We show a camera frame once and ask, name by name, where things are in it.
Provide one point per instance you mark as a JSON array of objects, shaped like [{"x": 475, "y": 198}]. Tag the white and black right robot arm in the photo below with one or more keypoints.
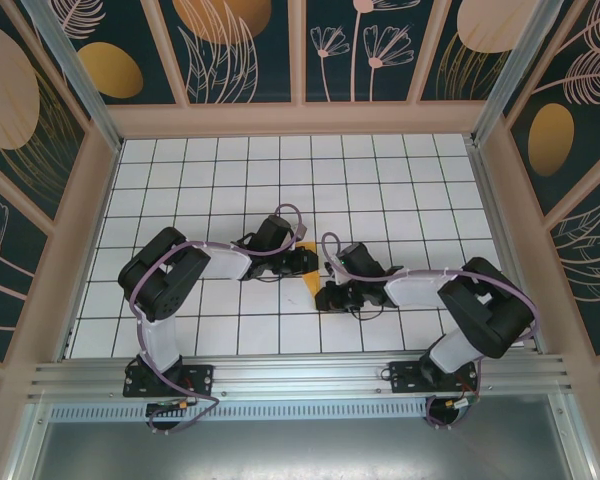
[{"x": 415, "y": 290}]

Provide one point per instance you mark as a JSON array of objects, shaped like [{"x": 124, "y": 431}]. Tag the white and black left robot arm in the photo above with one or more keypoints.
[{"x": 225, "y": 260}]

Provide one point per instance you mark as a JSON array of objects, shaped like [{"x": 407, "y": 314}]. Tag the grey metal sheet panel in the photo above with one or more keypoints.
[{"x": 300, "y": 450}]

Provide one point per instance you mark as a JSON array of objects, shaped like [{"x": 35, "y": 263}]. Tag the yellow power connector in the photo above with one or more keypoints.
[
  {"x": 182, "y": 405},
  {"x": 452, "y": 403}
]

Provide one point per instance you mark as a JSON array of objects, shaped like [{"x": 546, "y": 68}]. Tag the aluminium mounting rail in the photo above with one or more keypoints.
[{"x": 300, "y": 372}]

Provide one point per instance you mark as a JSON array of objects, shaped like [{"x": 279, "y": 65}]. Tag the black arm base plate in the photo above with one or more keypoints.
[
  {"x": 205, "y": 380},
  {"x": 402, "y": 377}
]

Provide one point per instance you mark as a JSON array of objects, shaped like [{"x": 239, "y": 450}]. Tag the aluminium table side rail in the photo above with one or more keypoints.
[{"x": 500, "y": 240}]

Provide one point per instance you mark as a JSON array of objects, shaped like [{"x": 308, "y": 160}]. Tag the aluminium frame post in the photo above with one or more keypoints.
[
  {"x": 75, "y": 80},
  {"x": 515, "y": 75}
]

